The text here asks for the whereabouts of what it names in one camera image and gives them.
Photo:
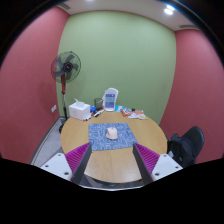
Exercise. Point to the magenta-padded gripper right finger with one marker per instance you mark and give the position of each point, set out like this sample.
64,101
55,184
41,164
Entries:
163,165

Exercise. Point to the white tissue box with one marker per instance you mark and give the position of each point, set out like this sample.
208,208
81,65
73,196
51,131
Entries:
79,111

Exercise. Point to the white wall socket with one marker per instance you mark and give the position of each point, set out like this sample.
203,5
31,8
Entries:
53,108

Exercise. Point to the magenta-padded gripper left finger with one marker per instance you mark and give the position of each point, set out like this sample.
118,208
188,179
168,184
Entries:
58,163

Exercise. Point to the blue snack packet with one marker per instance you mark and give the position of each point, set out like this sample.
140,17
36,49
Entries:
119,108

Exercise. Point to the white red snack packet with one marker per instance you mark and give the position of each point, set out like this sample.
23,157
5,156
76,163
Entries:
138,115

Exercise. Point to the blue line-print mouse pad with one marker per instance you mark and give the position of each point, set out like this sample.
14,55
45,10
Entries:
128,140

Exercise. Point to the black mesh pen cup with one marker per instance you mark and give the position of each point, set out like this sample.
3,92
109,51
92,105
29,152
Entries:
98,103

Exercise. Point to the black red standing fan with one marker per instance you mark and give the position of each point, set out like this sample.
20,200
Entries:
66,66

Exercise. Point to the blue whiteboard eraser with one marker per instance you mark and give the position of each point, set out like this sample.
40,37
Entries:
93,109

